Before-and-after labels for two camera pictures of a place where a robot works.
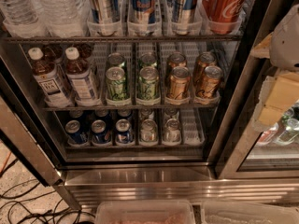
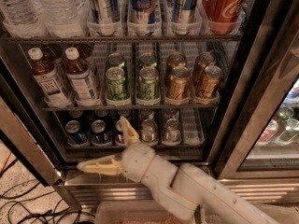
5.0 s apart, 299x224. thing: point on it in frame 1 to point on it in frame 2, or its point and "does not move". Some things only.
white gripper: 286,44 to 136,162
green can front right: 149,83 does not move
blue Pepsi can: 72,128 does not move
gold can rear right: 205,60 does not move
